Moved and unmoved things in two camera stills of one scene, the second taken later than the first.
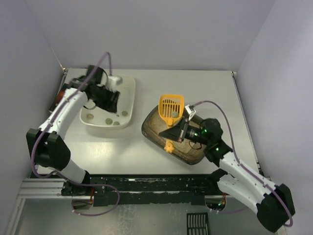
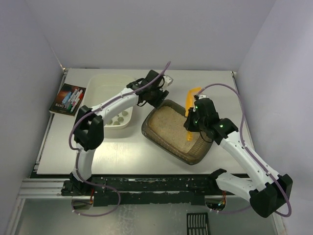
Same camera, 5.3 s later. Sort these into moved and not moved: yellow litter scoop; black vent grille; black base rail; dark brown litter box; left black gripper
Moved: left black gripper; yellow litter scoop
Not moved: black base rail; dark brown litter box; black vent grille
